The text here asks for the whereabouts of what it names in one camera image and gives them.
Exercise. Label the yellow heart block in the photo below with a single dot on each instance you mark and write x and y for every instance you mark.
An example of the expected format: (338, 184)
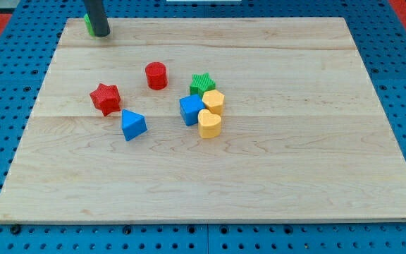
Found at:
(209, 124)

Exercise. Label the blue cube block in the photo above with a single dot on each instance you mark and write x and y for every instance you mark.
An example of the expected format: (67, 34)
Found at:
(190, 106)

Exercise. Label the light wooden board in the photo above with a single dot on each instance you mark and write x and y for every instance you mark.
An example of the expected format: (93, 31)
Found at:
(304, 138)

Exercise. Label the yellow hexagon block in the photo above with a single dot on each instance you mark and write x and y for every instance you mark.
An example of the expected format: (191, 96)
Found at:
(214, 101)

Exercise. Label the green star block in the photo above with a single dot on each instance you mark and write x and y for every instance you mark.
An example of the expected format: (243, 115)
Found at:
(201, 83)

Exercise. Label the blue triangle block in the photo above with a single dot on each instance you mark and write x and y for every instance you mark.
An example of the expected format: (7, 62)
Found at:
(132, 124)

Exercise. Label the red cylinder block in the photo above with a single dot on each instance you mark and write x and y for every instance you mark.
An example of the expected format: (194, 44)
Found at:
(156, 75)

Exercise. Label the red star block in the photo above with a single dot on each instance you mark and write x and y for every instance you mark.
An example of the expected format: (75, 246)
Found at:
(106, 98)

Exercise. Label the green block behind rod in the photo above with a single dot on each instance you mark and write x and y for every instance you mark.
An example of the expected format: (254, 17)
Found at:
(88, 25)

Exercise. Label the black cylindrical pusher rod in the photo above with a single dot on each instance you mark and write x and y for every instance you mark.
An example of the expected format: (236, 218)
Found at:
(97, 14)

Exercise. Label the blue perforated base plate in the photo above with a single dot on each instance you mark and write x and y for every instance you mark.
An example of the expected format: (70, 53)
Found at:
(26, 48)

